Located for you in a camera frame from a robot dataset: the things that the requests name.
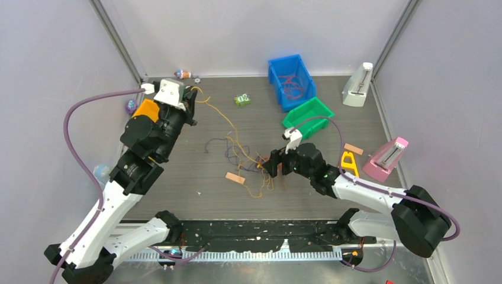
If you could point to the small clown figurine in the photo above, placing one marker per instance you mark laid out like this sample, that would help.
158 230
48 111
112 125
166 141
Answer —
182 74

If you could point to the white metronome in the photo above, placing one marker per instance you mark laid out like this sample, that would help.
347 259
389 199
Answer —
355 91

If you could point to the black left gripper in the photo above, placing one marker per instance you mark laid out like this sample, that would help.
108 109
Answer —
189 99

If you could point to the green plastic bin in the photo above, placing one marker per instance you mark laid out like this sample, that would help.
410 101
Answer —
314 107

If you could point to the green monster toy block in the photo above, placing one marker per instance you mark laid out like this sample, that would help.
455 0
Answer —
241 100

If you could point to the blue plastic bin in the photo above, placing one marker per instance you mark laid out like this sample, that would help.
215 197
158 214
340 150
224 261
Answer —
291 81

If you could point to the purple round toy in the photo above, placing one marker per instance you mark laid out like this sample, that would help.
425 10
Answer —
131 106

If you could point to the yellow triangle block right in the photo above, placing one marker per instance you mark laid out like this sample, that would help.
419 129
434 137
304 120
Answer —
348 162

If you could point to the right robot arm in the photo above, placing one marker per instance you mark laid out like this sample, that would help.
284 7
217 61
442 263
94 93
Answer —
409 216

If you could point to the small wooden block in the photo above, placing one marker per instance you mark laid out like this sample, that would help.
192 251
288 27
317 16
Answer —
235 178

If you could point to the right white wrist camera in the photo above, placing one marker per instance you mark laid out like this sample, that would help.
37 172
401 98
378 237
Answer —
293 137

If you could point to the orange plastic bin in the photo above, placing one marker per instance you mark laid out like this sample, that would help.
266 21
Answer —
149 108

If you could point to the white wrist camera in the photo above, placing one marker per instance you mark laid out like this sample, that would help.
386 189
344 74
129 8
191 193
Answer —
293 137
170 92

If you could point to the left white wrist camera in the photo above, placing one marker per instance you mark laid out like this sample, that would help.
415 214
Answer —
170 92

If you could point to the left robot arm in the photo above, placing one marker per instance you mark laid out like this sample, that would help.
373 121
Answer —
90 254

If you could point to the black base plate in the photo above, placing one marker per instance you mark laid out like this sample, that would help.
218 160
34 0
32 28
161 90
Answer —
260 236

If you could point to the pink metronome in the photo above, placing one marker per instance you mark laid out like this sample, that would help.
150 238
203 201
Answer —
382 162

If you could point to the clear plastic bottle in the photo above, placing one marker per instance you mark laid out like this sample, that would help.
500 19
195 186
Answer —
101 173

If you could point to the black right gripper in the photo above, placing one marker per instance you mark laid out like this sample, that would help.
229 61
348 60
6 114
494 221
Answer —
277 156

